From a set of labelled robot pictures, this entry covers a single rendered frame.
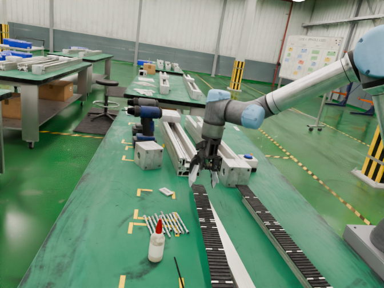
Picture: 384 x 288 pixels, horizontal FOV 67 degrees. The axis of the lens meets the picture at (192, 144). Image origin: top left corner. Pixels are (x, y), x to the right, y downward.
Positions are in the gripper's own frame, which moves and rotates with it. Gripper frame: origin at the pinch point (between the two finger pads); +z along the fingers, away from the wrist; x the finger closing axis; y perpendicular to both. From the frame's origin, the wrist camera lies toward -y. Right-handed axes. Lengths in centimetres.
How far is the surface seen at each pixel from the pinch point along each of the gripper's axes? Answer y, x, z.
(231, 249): 33.2, 0.6, 2.5
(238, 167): -9.0, 17.5, -3.6
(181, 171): -17.8, -4.1, 3.1
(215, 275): 41.8, -6.3, 3.0
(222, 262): 38.1, -3.7, 2.4
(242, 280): 44.2, -0.6, 2.5
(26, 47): -475, -194, -6
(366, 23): -973, 873, -231
